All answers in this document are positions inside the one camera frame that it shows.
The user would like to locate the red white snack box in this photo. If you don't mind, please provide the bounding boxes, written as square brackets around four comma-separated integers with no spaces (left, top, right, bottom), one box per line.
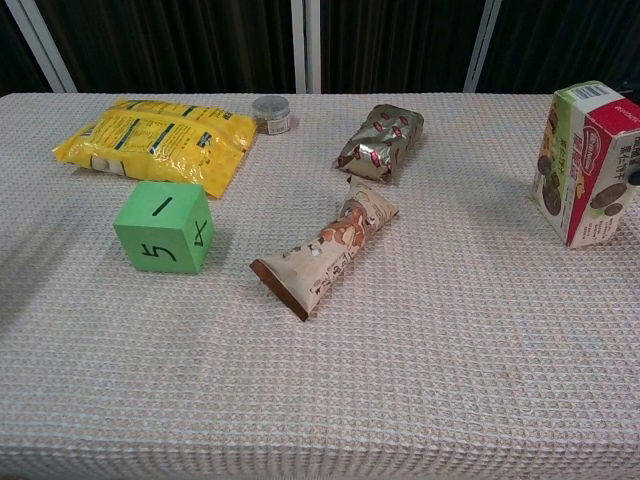
[529,80,640,250]

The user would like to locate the small round tin can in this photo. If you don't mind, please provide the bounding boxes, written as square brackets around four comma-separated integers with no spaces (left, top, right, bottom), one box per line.
[251,95,293,136]

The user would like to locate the beige brown snack pouch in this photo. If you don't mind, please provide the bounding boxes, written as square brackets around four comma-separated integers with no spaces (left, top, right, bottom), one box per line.
[249,175,400,322]

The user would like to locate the gold foil snack pack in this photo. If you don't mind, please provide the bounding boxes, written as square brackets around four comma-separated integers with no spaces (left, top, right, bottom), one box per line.
[333,103,425,184]

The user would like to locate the dark partition panel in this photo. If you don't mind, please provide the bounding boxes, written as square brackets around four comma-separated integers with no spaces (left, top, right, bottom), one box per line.
[33,0,295,95]
[0,0,54,97]
[319,0,487,95]
[475,0,640,106]

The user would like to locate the green foam cube with numbers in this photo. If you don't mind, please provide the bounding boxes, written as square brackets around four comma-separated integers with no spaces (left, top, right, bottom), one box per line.
[112,180,215,275]

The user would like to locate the white woven tablecloth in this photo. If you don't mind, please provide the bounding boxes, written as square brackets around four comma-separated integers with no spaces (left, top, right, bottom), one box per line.
[0,92,640,480]

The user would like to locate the yellow snack bag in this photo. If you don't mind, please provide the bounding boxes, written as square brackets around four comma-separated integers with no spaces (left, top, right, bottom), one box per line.
[52,98,259,200]

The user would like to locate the white partition post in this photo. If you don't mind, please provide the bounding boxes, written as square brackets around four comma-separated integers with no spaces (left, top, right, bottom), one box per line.
[290,0,308,95]
[305,0,322,95]
[463,0,503,94]
[4,0,77,94]

